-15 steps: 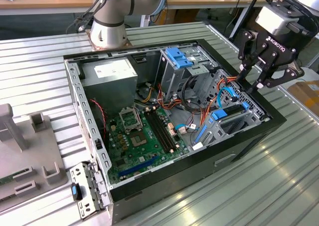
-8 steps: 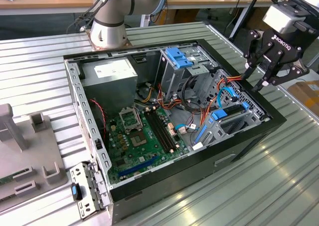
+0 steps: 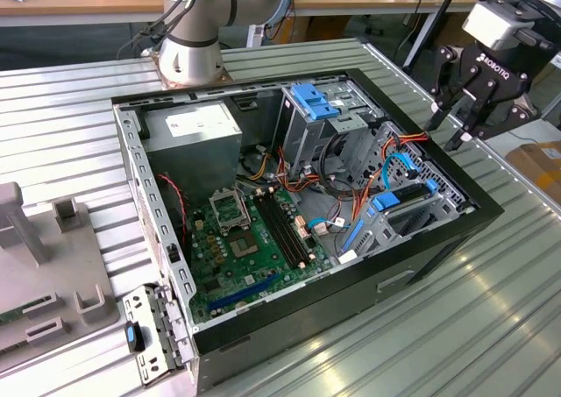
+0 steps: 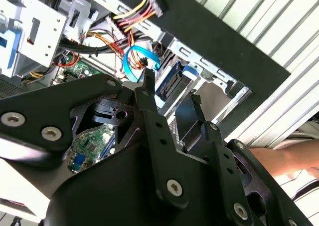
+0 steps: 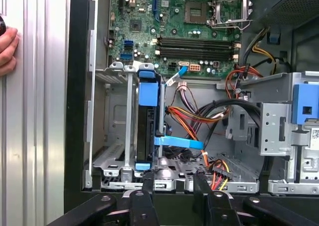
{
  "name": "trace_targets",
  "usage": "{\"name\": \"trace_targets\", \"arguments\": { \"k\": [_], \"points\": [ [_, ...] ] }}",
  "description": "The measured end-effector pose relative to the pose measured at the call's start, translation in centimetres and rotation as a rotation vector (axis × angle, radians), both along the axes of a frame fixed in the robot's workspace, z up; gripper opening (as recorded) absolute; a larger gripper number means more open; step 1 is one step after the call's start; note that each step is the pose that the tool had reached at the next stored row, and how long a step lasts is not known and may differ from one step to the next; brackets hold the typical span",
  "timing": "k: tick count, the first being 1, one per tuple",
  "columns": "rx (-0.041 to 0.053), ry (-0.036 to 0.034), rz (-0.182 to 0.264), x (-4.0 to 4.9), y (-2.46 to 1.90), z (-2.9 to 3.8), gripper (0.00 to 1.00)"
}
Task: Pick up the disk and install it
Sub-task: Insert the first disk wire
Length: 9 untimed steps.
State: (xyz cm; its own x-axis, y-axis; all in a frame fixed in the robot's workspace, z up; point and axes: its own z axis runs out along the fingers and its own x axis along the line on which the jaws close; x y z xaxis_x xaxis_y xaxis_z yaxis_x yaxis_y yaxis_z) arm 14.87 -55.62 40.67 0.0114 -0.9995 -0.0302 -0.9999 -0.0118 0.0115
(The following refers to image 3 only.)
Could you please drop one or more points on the grey power supply unit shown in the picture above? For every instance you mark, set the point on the grey power supply unit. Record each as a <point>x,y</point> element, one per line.
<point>193,160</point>

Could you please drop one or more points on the wooden office desk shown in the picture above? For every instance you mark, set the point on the wooden office desk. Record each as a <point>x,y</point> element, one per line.
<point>87,2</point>
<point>333,0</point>

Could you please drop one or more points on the black RAM slot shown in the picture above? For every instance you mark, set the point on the black RAM slot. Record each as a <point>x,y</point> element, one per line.
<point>286,221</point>
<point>275,221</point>

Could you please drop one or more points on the grey optical drive cage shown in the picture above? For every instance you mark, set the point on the grey optical drive cage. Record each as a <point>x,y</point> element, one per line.
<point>307,143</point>

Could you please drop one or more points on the black tripod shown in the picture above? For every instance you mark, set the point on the black tripod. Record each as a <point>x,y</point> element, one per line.
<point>448,0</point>

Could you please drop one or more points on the blue black bracket latch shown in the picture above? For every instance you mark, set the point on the blue black bracket latch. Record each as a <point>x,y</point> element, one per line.
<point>130,338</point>

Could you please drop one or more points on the grey parts rack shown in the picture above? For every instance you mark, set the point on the grey parts rack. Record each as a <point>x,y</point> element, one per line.
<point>52,261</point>

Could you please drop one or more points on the white paper label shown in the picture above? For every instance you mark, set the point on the white paper label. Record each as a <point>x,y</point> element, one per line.
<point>347,257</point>

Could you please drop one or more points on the green RAM stick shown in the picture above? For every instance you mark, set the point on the green RAM stick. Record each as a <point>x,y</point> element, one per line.
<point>11,316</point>

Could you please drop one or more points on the brown square base plate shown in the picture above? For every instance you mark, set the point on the brown square base plate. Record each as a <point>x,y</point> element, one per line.
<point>197,87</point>

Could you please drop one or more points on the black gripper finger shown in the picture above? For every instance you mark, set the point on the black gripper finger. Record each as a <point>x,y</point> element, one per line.
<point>504,123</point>
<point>447,81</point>

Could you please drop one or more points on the black open PC case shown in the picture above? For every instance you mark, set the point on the black open PC case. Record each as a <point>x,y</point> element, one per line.
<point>307,309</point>

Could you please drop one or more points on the white table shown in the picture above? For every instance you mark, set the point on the white table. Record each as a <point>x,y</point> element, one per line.
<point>541,132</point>

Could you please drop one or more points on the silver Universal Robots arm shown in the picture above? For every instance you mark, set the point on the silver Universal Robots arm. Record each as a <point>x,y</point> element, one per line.
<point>188,59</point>

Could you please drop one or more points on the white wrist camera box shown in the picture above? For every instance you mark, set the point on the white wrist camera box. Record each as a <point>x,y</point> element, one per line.
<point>491,24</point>

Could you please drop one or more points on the CPU socket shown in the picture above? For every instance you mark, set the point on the CPU socket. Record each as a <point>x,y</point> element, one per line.
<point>243,243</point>

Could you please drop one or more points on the green motherboard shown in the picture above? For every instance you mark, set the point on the green motherboard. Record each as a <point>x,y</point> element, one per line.
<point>219,257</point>

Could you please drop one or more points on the grey metal disk bay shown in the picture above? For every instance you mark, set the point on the grey metal disk bay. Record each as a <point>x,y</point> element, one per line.
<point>445,204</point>

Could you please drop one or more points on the metal shelf frame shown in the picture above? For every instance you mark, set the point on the metal shelf frame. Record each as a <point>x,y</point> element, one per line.
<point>558,60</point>

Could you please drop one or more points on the metal expansion slot bracket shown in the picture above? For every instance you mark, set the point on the metal expansion slot bracket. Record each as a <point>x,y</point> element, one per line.
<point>140,300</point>

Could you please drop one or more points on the blue expansion slot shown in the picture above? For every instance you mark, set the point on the blue expansion slot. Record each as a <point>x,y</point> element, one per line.
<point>243,292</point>

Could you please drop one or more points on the blue plastic drive latch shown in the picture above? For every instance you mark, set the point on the blue plastic drive latch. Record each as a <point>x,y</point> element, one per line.
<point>313,101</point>

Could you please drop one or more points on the hard disk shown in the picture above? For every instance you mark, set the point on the hard disk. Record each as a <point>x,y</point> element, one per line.
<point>385,203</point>

